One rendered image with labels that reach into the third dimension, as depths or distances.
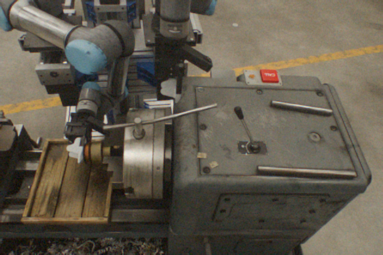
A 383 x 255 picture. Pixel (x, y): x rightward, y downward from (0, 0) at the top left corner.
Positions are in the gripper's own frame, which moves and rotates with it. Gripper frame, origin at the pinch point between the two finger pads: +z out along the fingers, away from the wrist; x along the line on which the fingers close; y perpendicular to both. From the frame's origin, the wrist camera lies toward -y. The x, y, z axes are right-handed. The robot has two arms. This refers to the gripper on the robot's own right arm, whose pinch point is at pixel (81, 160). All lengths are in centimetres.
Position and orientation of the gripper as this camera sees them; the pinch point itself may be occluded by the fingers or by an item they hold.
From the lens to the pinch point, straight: 116.3
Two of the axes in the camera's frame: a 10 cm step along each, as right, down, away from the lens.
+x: 0.8, -6.1, -7.9
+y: -10.0, -0.3, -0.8
